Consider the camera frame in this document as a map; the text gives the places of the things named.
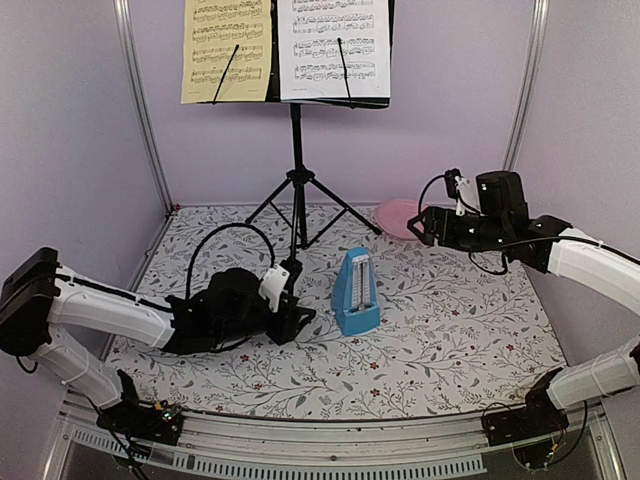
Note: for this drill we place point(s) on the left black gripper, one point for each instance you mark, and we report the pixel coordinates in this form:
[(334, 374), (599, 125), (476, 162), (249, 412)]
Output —
[(288, 327)]

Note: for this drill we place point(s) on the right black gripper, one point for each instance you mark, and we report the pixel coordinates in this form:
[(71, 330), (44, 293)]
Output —
[(442, 231)]

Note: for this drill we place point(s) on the blue metronome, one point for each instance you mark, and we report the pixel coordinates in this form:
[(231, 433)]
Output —
[(354, 296)]

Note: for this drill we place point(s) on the black music stand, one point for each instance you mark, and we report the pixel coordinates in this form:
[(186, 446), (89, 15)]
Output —
[(300, 176)]

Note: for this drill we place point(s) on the white sheet music page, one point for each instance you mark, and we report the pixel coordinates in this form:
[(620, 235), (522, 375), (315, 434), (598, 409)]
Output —
[(334, 50)]

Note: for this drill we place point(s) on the yellow sheet music page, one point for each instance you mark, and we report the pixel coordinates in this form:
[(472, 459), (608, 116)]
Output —
[(227, 51)]

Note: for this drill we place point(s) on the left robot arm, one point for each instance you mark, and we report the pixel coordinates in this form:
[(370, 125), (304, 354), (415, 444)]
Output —
[(42, 297)]

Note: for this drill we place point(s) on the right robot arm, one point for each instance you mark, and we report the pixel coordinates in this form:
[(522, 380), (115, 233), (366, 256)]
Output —
[(591, 287)]

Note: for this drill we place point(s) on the pink plate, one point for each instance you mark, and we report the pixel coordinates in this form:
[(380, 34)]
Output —
[(392, 217)]

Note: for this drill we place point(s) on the floral table mat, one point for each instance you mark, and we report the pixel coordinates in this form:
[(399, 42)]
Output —
[(454, 337)]

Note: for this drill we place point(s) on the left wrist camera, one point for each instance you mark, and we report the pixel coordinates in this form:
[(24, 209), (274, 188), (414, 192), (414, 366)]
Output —
[(276, 280)]

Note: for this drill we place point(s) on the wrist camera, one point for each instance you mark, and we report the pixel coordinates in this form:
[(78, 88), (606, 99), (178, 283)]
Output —
[(455, 185), (276, 280)]

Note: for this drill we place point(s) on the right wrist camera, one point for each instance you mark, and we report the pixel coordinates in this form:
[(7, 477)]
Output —
[(455, 185)]

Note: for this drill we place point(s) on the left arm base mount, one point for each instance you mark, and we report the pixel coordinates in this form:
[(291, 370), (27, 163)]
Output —
[(160, 422)]

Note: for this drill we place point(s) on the front aluminium rail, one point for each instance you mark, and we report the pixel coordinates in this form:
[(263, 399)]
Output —
[(461, 446)]

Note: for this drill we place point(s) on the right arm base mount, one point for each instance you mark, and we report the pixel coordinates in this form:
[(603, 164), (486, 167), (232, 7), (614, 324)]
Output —
[(537, 417)]

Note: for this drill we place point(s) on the left aluminium frame post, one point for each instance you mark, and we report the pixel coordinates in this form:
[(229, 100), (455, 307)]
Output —
[(127, 40)]

